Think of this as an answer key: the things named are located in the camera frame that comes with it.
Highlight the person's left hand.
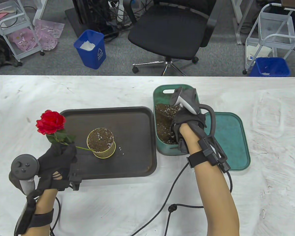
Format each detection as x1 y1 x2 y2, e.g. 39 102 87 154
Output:
37 143 77 192

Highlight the person's right hand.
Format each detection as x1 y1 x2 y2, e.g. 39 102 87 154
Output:
170 108 207 155

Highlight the brown potting mix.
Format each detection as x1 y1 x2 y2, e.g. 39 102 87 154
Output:
155 103 182 145
88 128 115 152

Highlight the red artificial rose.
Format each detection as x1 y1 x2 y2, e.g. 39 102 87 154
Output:
36 110 97 151

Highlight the person's left forearm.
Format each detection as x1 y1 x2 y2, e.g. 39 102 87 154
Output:
20 189 59 236

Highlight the person's right forearm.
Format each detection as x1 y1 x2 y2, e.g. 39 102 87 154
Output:
179 124 239 236

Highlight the grey handheld controller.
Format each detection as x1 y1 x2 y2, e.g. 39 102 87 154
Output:
9 154 39 195
170 87 217 138

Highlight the green plastic bin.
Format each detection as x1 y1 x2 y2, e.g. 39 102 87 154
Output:
153 84 204 156

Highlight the yellow ribbed flower pot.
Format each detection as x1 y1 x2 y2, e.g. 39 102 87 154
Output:
87 128 116 159

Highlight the green plastic bin lid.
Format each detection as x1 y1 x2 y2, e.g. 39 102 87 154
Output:
202 112 251 172

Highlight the dark brown plastic tray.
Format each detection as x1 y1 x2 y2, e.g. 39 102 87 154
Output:
60 106 158 180

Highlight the black office chair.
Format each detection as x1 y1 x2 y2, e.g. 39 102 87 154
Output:
123 0 217 76

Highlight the blue waste bin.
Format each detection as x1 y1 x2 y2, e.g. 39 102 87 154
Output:
250 57 291 77
74 29 106 70

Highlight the white crumpled paper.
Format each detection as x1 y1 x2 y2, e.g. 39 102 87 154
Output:
79 41 96 51

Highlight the pink plastic bag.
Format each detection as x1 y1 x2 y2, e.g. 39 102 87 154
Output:
9 28 37 52
34 19 65 51

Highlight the black floor mat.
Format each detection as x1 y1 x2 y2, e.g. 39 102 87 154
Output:
65 7 118 38

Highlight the black computer tower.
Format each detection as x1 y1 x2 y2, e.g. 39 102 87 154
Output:
73 0 113 27

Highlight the black wrist strap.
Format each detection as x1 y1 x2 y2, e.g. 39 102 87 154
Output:
186 136 231 174
14 199 55 234

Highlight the white wire cart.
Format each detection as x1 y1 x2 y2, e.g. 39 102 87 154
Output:
0 0 44 62
243 4 295 75

